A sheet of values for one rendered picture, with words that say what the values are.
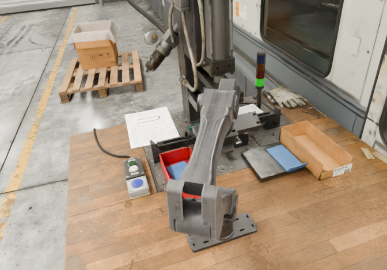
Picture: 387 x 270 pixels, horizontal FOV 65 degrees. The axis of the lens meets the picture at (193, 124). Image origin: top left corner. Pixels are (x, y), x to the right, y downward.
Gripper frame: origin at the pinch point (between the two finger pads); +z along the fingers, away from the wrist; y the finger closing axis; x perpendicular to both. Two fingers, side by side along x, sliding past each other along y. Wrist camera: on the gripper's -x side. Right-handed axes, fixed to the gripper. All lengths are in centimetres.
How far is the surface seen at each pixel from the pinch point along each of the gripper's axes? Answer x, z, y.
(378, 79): -69, 4, 13
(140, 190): 22.9, 19.8, -0.7
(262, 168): -19.9, 18.5, -4.3
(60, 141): 89, 198, 121
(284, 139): -35.1, 22.9, 5.9
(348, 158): -47.0, 11.1, -10.6
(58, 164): 88, 180, 89
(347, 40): -75, 11, 38
